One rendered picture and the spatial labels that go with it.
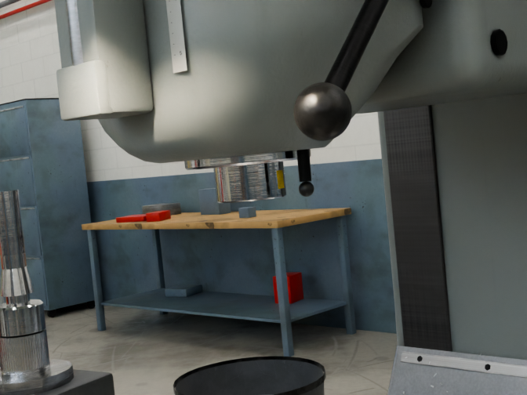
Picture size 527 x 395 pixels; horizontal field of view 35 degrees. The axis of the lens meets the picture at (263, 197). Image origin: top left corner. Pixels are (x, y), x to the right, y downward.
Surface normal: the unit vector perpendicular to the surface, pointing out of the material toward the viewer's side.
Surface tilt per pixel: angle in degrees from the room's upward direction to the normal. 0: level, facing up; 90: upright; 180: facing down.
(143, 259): 90
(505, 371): 63
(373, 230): 90
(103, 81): 90
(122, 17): 90
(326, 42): 109
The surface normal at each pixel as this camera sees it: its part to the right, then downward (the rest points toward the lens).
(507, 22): 0.71, -0.04
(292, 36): 0.49, 0.30
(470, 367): -0.66, -0.36
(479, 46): 0.32, 0.02
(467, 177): -0.70, 0.11
